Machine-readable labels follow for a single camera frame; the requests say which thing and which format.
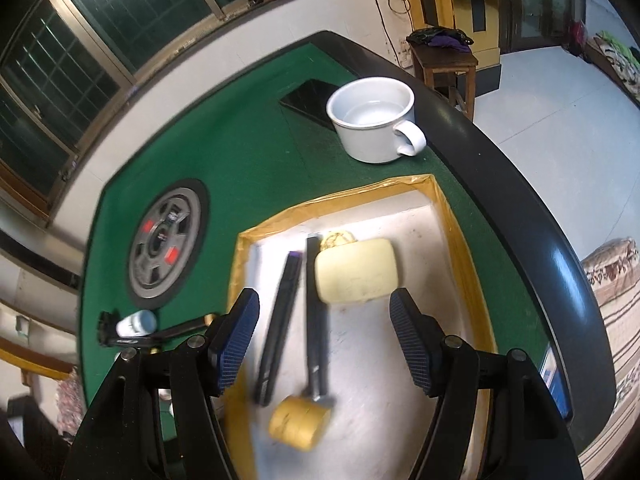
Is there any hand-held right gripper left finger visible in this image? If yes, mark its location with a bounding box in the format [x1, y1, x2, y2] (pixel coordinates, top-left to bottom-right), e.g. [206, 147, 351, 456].
[62, 287, 261, 480]

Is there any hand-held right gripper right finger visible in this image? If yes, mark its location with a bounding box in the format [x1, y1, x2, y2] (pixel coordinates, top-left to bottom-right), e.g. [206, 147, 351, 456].
[389, 287, 583, 480]

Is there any yellow-edged white tray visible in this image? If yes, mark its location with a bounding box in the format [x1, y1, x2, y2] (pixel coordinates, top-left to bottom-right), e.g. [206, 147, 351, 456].
[227, 174, 498, 480]

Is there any black slim tool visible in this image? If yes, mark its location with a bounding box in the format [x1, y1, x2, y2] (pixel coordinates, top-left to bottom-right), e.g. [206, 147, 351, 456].
[96, 311, 161, 350]

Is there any black marker pen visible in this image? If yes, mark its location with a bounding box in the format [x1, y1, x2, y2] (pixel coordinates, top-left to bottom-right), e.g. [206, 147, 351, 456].
[305, 235, 331, 403]
[254, 251, 303, 407]

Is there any cream rectangular soap bar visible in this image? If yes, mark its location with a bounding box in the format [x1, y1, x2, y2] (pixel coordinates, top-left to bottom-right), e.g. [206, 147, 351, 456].
[314, 238, 401, 305]

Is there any white plastic bottle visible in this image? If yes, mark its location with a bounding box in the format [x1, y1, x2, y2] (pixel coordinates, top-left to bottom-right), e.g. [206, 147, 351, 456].
[116, 310, 157, 338]

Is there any round grey table control panel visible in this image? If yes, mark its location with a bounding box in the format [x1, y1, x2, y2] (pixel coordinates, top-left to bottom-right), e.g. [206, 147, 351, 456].
[126, 177, 210, 311]

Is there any small yellow round object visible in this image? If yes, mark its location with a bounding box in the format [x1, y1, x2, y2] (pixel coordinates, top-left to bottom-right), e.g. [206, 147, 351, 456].
[320, 230, 357, 251]

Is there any green mahjong table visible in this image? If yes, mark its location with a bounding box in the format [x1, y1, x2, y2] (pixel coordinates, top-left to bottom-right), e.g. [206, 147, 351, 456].
[77, 30, 616, 480]

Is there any pink floral cloth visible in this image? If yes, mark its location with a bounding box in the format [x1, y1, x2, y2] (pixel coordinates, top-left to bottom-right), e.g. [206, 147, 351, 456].
[55, 367, 86, 436]

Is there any patterned striped bedding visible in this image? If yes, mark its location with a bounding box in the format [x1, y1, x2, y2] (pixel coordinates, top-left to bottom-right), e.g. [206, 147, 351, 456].
[580, 237, 640, 471]

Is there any black smartphone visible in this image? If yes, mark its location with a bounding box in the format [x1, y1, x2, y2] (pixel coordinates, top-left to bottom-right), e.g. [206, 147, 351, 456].
[279, 78, 346, 128]

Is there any wooden stool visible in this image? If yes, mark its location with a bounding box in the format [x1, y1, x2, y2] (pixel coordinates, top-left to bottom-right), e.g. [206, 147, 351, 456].
[409, 42, 479, 121]

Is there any metal framed window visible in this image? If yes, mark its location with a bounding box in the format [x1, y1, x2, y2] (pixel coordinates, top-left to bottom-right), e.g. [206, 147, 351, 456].
[57, 0, 326, 73]
[0, 0, 136, 216]

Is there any dark clothes pile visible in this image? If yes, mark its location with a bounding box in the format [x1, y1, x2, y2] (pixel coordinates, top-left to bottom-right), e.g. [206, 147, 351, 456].
[405, 26, 474, 52]

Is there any patterned bedding with clothes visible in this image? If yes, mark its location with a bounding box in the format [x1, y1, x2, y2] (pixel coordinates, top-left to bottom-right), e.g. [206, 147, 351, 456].
[567, 20, 640, 101]

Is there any golden door panel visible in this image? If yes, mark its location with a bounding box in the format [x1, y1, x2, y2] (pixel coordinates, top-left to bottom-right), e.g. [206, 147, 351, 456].
[410, 0, 503, 53]

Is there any glass door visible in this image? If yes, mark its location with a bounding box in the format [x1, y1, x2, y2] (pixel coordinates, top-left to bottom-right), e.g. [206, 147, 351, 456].
[505, 0, 586, 53]

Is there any white enamel cup with handle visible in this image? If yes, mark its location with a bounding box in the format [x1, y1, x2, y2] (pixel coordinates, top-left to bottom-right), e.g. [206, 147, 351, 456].
[326, 78, 427, 164]

